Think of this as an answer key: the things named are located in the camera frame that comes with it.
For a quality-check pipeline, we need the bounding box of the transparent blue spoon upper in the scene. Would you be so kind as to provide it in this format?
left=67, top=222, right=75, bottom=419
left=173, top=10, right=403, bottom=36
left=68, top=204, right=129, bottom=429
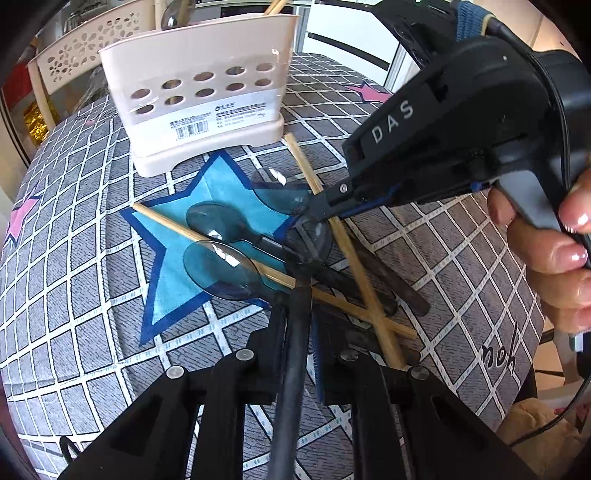
left=185, top=201, right=297, bottom=259

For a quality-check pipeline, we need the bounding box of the chopstick in holder left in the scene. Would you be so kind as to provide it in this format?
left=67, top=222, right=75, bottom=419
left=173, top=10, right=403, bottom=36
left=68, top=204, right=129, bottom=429
left=177, top=0, right=193, bottom=27

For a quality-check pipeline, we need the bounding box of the grey checked tablecloth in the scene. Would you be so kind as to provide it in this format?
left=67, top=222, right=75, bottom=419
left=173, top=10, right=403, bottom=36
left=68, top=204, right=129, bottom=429
left=0, top=51, right=546, bottom=480

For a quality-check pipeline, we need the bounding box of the right hand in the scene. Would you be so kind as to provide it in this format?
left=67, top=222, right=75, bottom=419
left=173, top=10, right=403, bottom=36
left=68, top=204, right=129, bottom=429
left=487, top=188, right=590, bottom=334

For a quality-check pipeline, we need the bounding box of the black cable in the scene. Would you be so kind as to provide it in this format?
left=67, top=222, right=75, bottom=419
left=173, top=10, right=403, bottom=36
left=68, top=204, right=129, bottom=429
left=507, top=373, right=591, bottom=447

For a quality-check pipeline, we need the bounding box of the transparent blue spoon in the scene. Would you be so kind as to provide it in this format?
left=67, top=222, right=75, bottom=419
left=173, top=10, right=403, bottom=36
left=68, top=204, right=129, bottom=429
left=185, top=201, right=297, bottom=259
left=183, top=240, right=288, bottom=306

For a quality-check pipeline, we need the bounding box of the chopstick in holder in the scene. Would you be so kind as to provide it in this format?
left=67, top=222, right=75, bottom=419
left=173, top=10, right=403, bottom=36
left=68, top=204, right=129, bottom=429
left=177, top=0, right=193, bottom=27
left=264, top=0, right=287, bottom=15

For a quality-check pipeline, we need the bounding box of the transparent spoon far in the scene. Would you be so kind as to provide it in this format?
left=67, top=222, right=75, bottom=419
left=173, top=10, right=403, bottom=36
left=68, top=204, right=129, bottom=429
left=249, top=167, right=312, bottom=215

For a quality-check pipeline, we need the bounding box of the beige perforated plastic stool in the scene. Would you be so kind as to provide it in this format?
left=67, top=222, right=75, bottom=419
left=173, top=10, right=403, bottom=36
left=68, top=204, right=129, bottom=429
left=27, top=0, right=155, bottom=130

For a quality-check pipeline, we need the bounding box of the chopstick in holder right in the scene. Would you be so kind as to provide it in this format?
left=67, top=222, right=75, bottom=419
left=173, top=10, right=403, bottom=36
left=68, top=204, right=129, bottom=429
left=264, top=0, right=287, bottom=15

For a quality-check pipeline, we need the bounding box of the spoon with black handle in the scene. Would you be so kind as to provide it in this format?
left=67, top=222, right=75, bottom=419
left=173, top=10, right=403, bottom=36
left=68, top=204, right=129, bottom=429
left=266, top=216, right=332, bottom=479

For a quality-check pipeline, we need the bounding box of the transparent blue spoon lower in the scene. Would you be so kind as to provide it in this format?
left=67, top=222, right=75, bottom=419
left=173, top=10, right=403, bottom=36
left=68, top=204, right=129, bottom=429
left=183, top=240, right=288, bottom=306

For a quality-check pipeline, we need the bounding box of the pink plastic utensil holder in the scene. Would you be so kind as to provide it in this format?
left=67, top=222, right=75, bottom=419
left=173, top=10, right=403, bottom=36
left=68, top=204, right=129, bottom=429
left=100, top=13, right=298, bottom=177

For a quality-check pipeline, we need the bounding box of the dark wooden handle utensil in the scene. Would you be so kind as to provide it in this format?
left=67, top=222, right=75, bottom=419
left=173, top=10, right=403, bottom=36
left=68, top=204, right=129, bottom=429
left=351, top=238, right=431, bottom=317

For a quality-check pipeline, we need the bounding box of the wooden chopstick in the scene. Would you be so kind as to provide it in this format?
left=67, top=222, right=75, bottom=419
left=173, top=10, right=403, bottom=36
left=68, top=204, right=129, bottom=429
left=284, top=133, right=407, bottom=370
left=132, top=202, right=419, bottom=340

